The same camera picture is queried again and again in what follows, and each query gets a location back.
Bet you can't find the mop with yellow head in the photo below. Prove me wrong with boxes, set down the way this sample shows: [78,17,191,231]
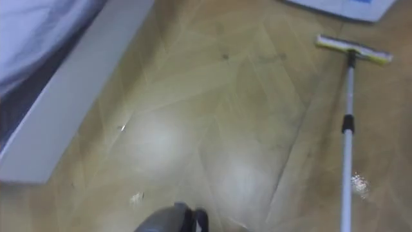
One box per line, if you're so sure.
[314,34,394,232]

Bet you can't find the shiny crumpled scrap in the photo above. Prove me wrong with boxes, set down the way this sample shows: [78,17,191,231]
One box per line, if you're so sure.
[350,172,371,199]

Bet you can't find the grey bed with white frame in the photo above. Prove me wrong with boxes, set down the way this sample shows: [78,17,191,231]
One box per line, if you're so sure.
[0,0,156,185]

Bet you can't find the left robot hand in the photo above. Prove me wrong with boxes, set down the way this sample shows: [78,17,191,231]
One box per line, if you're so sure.
[192,208,210,232]

